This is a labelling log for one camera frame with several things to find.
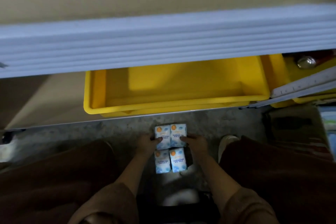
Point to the shiny metal round object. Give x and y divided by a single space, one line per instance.
306 62

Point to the person's right forearm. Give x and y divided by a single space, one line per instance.
223 181

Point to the large yellow plastic bin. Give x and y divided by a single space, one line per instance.
173 84

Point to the person's right thumb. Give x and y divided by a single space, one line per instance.
184 139

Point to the person's left leg brown trousers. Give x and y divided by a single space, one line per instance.
52 184

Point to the person's left forearm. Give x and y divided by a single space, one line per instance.
128 176

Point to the brown cardboard box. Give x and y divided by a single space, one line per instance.
294 132

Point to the white plastic bag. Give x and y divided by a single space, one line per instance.
181 195

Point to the person's leg brown trousers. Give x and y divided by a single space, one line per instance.
286 179
52 184

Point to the blue green package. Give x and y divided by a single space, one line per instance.
329 126

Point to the person's right leg brown trousers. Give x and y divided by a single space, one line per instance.
286 179

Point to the person's right hand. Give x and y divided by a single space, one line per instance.
197 146

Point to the person's white right shoe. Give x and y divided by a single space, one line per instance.
225 143

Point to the white metal shelf brace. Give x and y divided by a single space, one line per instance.
304 86

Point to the black bag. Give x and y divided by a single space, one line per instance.
178 214

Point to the white ribbed shelf board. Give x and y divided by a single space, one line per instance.
168 40

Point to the person's left hand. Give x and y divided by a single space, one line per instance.
144 145

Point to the yellow plastic bin with items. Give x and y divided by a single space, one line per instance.
278 74

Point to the white blue tissue pack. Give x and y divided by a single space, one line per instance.
162 162
178 160
164 143
177 133

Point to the person's left thumb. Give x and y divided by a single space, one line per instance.
157 139

